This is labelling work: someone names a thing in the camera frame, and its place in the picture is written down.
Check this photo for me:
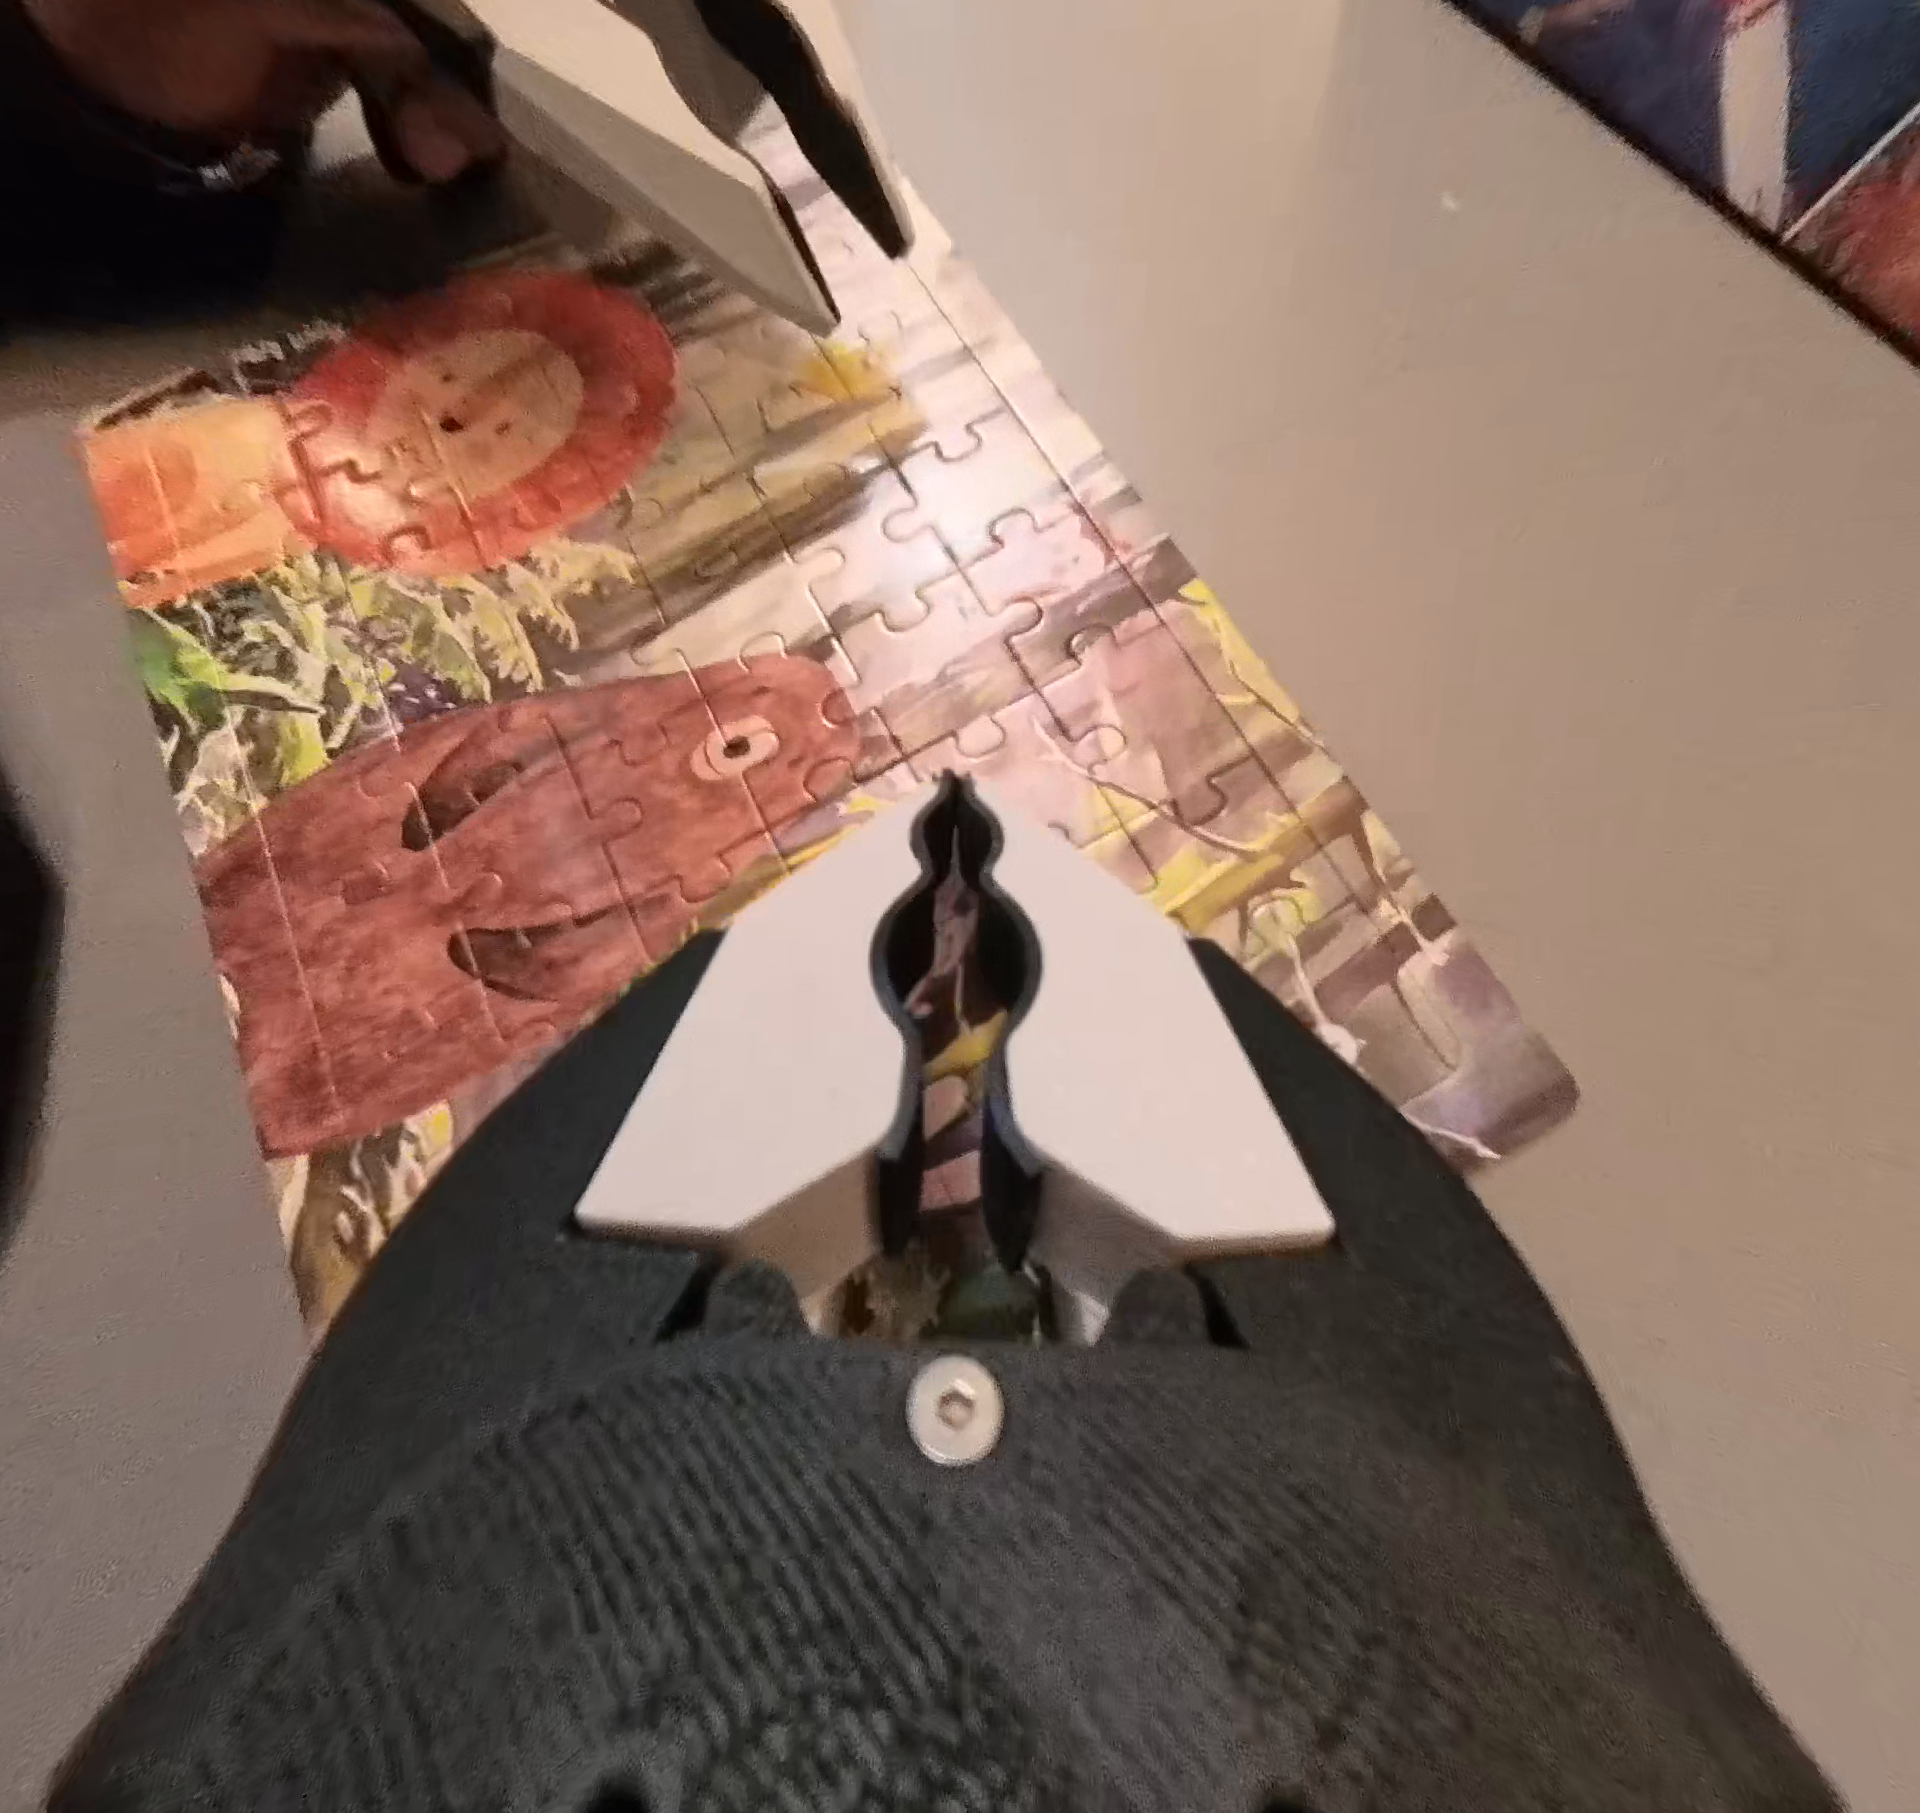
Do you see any person's left hand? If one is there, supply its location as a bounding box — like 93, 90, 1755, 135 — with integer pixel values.
15, 0, 508, 190

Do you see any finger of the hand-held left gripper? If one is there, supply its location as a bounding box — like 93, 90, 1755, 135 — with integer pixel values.
282, 0, 843, 336
524, 0, 915, 262

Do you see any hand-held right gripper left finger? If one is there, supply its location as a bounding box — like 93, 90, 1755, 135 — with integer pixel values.
573, 774, 962, 1321

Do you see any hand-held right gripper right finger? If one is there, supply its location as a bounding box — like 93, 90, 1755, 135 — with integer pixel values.
960, 774, 1340, 1321

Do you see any illustrated puzzle box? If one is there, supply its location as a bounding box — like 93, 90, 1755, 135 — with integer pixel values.
1373, 0, 1920, 371

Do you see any forest animal jigsaw puzzle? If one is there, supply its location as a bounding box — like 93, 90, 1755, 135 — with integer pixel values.
75, 192, 1581, 1343

